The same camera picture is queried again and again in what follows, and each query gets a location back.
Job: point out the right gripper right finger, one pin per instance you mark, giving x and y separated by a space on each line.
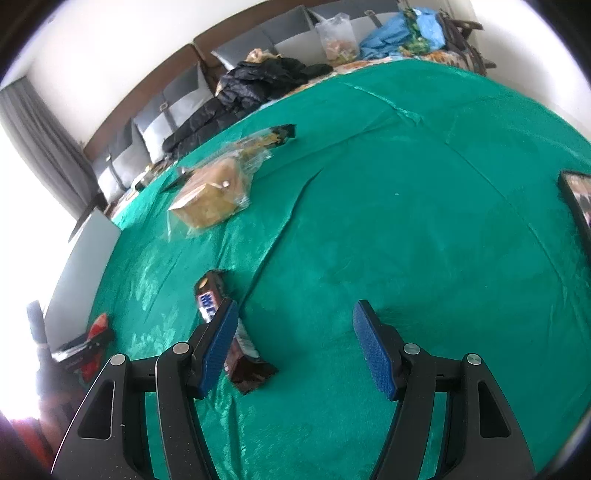
452 420

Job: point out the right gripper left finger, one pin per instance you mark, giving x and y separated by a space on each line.
132 406

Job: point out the red long snack package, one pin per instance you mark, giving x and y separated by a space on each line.
83 355

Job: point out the brown chocolate bar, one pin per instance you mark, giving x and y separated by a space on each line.
227 347

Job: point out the bagged bread loaf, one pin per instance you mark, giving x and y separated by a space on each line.
215 190

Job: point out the white board panel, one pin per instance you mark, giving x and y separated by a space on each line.
69 309

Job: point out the green patterned tablecloth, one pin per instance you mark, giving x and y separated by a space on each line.
428 191

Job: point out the black framed tablet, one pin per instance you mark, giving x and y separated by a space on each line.
576 191

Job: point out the grey white left cushion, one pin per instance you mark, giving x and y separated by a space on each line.
122 160

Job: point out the grey white cushion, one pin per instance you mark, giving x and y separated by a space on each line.
122 160
290 35
170 108

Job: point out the grey curtain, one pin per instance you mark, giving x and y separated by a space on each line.
49 150

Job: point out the grey white middle cushion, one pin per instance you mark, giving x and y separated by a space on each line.
170 108

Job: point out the black puffer jacket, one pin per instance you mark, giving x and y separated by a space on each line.
243 90

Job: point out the brown wooden headboard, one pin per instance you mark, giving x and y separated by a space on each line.
198 52

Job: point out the dark folding chair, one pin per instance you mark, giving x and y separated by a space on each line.
457 39

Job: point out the blue cloth pile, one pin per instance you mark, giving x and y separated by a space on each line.
412 32

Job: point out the clear plastic snack bag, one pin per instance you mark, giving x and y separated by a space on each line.
338 39

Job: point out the grey white right cushion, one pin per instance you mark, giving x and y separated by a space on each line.
290 35

